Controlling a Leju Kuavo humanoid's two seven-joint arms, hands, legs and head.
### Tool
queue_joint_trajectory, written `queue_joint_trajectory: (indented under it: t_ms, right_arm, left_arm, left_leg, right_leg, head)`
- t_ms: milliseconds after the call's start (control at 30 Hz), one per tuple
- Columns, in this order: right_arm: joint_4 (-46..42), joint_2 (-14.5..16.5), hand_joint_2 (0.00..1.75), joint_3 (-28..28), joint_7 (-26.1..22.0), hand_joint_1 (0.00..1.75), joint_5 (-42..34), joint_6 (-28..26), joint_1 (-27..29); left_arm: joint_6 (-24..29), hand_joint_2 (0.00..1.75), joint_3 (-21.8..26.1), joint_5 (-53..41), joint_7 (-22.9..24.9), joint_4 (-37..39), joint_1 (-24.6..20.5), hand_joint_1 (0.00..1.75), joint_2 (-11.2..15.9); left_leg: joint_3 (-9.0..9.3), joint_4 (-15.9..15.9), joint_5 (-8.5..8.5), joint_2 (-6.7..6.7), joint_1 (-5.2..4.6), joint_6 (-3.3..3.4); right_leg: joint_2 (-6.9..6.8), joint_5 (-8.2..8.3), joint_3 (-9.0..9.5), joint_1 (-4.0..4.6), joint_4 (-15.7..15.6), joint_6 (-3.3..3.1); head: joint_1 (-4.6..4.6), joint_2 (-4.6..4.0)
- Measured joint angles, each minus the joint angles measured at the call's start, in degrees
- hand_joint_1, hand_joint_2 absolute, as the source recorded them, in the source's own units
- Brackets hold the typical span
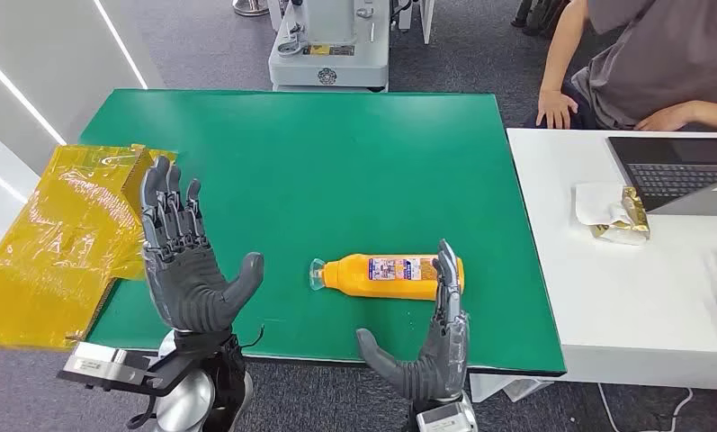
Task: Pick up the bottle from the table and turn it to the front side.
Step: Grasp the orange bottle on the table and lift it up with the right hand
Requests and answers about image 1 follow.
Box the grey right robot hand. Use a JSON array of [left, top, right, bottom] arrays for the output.
[[355, 239, 471, 401]]

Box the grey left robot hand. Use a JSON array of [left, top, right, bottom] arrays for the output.
[[140, 156, 265, 333]]

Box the orange detergent bottle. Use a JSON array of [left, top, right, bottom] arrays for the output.
[[309, 253, 465, 302]]

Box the yellow taped cardboard box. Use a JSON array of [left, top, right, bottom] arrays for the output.
[[0, 142, 179, 353]]

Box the green table mat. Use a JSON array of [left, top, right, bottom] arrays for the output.
[[80, 89, 568, 377]]

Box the white desk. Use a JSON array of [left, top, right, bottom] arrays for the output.
[[506, 128, 717, 392]]

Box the white paper napkin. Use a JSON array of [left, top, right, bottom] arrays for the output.
[[574, 181, 633, 229]]

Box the gold foil wrapper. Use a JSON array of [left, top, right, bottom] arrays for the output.
[[590, 185, 652, 247]]

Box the pale grey machine base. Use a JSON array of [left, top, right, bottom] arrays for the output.
[[267, 0, 436, 94]]

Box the person's right hand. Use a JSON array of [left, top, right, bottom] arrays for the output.
[[535, 89, 579, 131]]

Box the person's hand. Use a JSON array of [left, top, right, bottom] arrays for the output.
[[634, 102, 699, 133], [535, 89, 579, 131]]

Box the chrome stand base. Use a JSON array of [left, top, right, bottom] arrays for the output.
[[232, 0, 270, 17]]

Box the dark grey laptop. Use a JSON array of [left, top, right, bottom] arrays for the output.
[[606, 135, 717, 217]]

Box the person's left hand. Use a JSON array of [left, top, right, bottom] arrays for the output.
[[634, 102, 699, 133]]

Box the black chair base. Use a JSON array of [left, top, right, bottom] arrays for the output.
[[511, 0, 570, 40]]

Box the person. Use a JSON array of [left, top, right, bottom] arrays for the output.
[[534, 0, 717, 133]]

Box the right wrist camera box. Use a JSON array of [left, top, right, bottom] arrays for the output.
[[416, 402, 477, 432]]

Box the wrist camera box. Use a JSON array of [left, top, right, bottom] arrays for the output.
[[416, 402, 477, 432], [58, 341, 175, 398]]

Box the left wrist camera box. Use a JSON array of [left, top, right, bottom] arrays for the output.
[[58, 341, 175, 398]]

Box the white floor cable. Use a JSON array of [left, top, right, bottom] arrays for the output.
[[596, 382, 693, 432]]

